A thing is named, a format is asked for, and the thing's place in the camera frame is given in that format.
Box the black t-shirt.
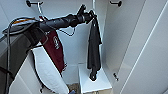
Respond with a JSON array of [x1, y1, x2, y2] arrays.
[[86, 17, 103, 83]]

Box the white wardrobe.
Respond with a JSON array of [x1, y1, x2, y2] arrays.
[[0, 0, 148, 94]]

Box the grey clothes hanger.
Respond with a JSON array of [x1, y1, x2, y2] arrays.
[[36, 2, 50, 22]]

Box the maroon and white jacket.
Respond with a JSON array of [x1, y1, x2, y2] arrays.
[[31, 27, 70, 94]]

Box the orange clothes hanger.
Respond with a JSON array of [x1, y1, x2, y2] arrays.
[[13, 18, 36, 26]]

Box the white inner shelf unit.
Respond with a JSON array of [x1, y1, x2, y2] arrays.
[[77, 62, 113, 94]]

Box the small black wall fitting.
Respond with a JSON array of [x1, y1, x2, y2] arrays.
[[112, 72, 120, 82]]

